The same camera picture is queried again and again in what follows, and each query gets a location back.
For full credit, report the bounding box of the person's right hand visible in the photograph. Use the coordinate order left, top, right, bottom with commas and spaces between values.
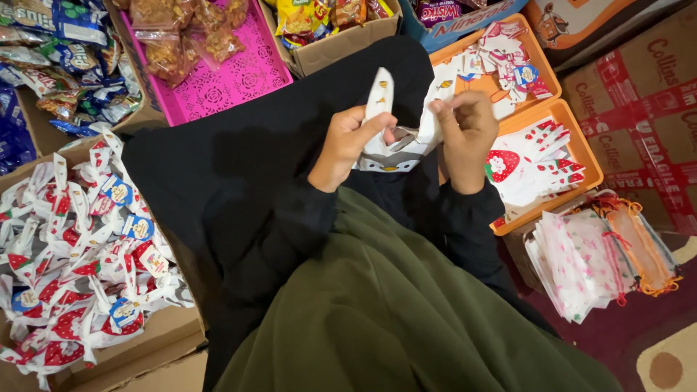
428, 90, 500, 196

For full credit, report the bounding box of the person's left hand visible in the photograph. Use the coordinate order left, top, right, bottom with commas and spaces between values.
307, 106, 399, 195

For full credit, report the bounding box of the white penguin gift bag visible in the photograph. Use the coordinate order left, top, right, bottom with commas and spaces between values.
353, 67, 456, 174

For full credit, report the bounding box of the stack of flat strawberry bags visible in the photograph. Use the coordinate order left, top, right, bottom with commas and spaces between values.
484, 118, 587, 209

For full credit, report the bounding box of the heap of paper gift tags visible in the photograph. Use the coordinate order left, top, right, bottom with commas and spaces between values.
436, 21, 554, 119

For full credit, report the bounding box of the cardboard box of yellow snack packets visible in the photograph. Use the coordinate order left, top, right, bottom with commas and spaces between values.
258, 0, 404, 78

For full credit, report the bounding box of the black headscarf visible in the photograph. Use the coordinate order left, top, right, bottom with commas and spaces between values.
121, 35, 556, 392

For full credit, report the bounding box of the orange plastic tray with tags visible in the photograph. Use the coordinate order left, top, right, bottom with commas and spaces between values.
428, 13, 563, 128

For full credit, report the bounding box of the blue box of purple packets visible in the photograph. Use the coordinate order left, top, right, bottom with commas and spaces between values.
399, 0, 530, 54

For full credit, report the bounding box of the orange plastic tray with bags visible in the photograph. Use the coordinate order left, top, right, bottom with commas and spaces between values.
437, 98, 604, 237

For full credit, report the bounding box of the pink plastic tray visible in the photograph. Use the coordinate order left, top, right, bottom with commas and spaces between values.
120, 0, 294, 127

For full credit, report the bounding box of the orange and white carton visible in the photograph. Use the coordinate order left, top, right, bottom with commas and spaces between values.
522, 0, 693, 73

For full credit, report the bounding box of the stack of white printed pouches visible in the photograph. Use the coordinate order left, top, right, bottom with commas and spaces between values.
524, 209, 639, 326

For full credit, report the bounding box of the clear bag of fried snacks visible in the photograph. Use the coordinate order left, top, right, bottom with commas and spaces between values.
135, 30, 203, 89
191, 0, 250, 65
130, 0, 194, 32

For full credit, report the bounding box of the brown carton with red tape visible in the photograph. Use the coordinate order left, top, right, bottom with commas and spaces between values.
560, 2, 697, 236

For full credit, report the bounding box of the olive green skirt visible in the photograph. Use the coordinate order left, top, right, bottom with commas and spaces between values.
212, 186, 624, 392

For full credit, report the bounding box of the stack of orange organza pouches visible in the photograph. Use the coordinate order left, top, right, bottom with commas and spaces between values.
590, 192, 684, 298

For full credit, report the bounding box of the maroon patterned rug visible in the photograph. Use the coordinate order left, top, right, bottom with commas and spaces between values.
493, 233, 697, 392

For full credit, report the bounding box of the large open cardboard box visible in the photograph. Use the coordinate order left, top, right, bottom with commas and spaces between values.
0, 135, 209, 392

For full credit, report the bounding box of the heap of tied strawberry gift bags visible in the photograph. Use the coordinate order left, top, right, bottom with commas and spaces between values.
0, 126, 196, 392

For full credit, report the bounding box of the cardboard box of blue snack packets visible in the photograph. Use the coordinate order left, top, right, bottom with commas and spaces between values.
0, 0, 165, 176

